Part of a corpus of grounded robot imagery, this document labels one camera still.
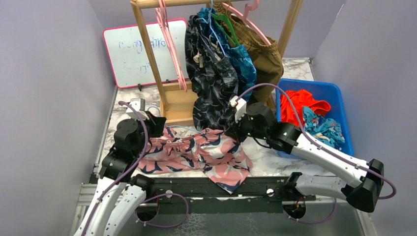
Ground dark blue patterned shorts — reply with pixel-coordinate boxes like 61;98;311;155
197;8;257;94

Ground khaki brown shorts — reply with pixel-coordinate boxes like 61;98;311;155
214;2;284;85

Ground orange mesh shorts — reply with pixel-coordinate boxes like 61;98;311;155
279;89;331;126

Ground black metal base rail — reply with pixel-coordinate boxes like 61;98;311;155
76;176;367;216

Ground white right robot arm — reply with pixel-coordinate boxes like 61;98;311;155
229;97;384;213

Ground light blue wire hanger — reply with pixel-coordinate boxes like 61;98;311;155
147;106;201;133

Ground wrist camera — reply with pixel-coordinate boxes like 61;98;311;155
229;96;246;123
125;98;148;120

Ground wooden clothes rack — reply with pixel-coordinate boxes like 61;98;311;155
130;0;304;126

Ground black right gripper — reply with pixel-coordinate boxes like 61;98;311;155
225;109;268;143

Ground pink framed whiteboard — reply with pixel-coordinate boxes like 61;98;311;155
103;23;178;89

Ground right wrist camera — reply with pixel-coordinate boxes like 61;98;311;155
229;96;246;123

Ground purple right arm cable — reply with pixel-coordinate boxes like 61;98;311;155
236;83;397;225

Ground green hanger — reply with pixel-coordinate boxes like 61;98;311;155
211;13;240;47

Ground blue plastic bin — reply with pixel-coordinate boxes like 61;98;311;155
276;79;354;156

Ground pink plastic hanger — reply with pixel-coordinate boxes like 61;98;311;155
155;0;188;92

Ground pink hanger under khaki shorts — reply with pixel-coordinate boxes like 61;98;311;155
223;0;271;45

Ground light blue shark shorts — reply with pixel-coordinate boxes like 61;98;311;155
302;106;345;150

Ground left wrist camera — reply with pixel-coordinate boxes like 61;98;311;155
125;98;148;120

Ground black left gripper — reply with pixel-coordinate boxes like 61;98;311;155
133;110;166;156

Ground thin pink wire hanger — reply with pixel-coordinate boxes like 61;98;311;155
158;0;183;82

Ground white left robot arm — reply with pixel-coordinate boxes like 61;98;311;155
75;112;166;236

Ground pink patterned shorts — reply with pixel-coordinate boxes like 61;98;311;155
137;127;253;194

